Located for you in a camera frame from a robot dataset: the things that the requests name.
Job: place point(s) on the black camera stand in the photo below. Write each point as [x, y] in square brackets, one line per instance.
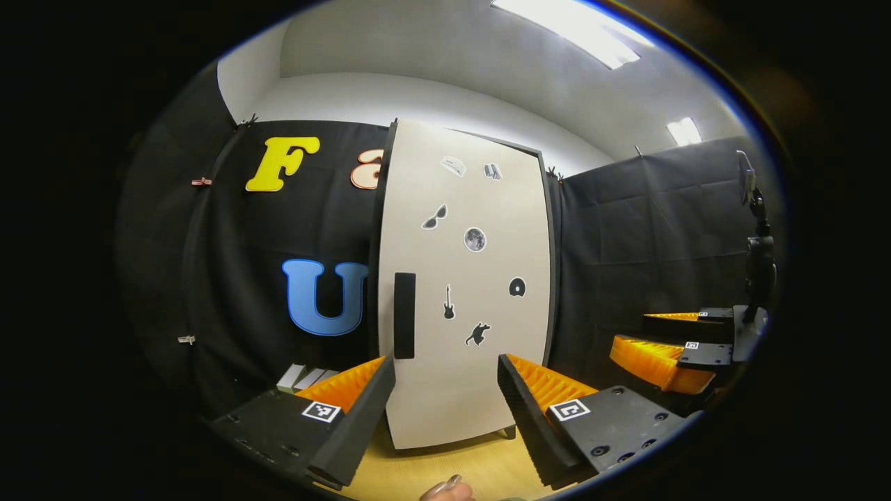
[760, 264]

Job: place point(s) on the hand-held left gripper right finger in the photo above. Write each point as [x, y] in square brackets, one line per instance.
[532, 431]

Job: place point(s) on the black backdrop cloth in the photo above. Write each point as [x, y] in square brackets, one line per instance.
[174, 264]

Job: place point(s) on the long ceiling light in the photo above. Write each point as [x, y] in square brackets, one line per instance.
[571, 31]

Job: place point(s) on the light green book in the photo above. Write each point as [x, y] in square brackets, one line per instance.
[291, 376]

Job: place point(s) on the brown and white book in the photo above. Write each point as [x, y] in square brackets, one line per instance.
[308, 379]

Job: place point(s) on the pink clip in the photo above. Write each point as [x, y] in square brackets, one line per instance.
[201, 182]

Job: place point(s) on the grey cabinet door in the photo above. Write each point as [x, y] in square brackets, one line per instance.
[466, 390]

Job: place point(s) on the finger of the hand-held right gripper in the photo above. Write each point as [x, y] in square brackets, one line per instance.
[686, 327]
[654, 365]

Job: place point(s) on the small ceiling light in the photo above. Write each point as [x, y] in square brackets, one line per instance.
[684, 131]

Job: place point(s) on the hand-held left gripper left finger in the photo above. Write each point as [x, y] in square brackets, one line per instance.
[358, 431]

